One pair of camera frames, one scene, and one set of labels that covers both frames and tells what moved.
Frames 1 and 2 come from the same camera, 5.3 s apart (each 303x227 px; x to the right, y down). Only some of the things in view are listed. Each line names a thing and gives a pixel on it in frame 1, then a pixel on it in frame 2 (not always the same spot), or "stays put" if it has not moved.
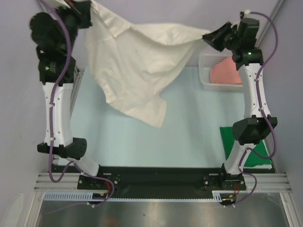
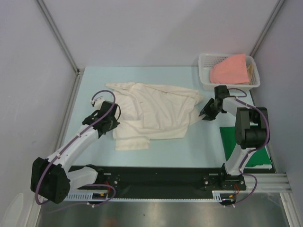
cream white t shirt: [136, 60] → [149, 112]
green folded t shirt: [253, 160] stays put
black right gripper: [222, 37] → [211, 108]
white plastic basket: [206, 61] stays put
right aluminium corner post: [275, 13] stays put
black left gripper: [79, 10] → [114, 124]
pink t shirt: [225, 72] stays put
